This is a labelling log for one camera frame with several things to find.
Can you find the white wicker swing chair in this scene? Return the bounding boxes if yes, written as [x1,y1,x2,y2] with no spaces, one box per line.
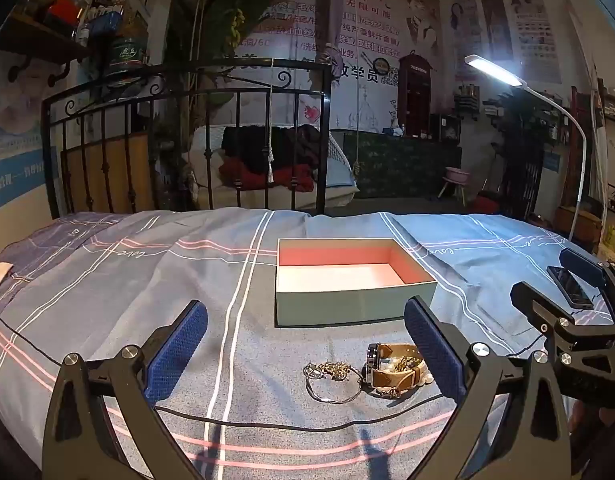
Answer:
[188,125,361,208]

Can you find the gold charm bracelet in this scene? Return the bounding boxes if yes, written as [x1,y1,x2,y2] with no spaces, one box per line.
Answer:
[304,360,368,403]

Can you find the green tin can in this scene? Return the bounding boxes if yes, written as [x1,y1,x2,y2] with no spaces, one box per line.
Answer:
[105,35,148,86]

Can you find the green patterned counter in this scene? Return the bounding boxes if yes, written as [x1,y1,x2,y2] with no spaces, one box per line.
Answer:
[330,130,463,200]

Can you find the narrow dark wall poster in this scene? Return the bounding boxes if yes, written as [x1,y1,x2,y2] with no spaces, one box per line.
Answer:
[481,0,513,61]

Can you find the black smartphone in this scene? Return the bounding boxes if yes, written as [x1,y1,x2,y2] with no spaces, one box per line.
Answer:
[546,265,595,309]

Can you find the tall portrait wall poster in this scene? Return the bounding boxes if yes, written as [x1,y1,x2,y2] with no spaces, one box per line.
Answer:
[450,0,483,81]

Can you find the cream cushion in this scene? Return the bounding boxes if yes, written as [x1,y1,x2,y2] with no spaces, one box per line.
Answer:
[190,127,228,196]

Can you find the large printed wall poster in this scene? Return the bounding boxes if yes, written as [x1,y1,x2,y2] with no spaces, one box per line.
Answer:
[238,0,443,131]

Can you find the blue face wall poster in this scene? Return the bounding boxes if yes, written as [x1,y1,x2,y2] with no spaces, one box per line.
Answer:
[0,52,44,216]

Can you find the red cloth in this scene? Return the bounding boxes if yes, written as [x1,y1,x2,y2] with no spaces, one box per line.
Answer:
[218,156,315,191]

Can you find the white floor lamp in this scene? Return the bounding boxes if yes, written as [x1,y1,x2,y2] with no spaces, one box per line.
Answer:
[463,54,588,246]

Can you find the red phone booth cabinet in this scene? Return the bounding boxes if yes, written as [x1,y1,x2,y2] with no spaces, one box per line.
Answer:
[397,52,433,138]

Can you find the blue grey striped bedsheet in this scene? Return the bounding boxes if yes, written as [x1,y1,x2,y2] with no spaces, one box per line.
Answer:
[0,208,615,480]

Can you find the black iron bed frame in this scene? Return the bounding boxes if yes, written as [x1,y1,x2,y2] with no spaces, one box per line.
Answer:
[40,57,334,220]

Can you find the white chart wall poster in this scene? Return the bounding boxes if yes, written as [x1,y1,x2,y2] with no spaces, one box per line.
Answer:
[510,0,563,86]

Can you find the red box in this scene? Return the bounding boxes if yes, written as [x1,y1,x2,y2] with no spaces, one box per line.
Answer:
[42,0,86,26]

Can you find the brown strap wristwatch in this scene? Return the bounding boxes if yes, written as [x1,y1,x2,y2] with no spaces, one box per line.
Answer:
[361,342,428,400]

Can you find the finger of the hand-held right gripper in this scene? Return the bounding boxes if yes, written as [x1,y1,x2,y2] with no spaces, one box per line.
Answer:
[559,248,615,324]
[510,281,615,367]

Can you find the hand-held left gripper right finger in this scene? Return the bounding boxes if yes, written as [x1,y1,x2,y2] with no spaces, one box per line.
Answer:
[403,296,572,480]

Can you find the pink stool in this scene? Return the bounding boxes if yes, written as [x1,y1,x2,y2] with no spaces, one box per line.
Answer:
[437,166,472,206]

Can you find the white tassel cord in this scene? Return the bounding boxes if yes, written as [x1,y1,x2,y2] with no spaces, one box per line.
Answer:
[265,60,277,184]

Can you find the swing rope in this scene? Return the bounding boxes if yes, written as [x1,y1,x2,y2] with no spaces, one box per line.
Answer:
[353,0,364,177]

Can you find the black clothes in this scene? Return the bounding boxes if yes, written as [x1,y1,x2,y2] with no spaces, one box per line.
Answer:
[222,125,321,173]

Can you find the white pearl bracelet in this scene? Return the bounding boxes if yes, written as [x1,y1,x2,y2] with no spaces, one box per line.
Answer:
[411,359,434,387]

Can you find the green box with pink inside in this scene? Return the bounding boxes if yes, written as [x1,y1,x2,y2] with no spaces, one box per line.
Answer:
[274,238,438,328]

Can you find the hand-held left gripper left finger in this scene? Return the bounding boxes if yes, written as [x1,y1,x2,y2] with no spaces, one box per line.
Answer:
[42,299,211,480]

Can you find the small wooden wall rack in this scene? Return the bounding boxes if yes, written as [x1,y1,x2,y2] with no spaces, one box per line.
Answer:
[455,82,481,116]

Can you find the orange wooden panel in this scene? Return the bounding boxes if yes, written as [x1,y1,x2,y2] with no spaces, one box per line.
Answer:
[62,135,153,211]

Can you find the black box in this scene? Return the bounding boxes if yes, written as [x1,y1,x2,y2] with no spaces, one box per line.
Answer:
[430,114,461,142]

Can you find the dark wall shelf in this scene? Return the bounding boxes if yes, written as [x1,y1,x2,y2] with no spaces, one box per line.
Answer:
[0,5,96,86]

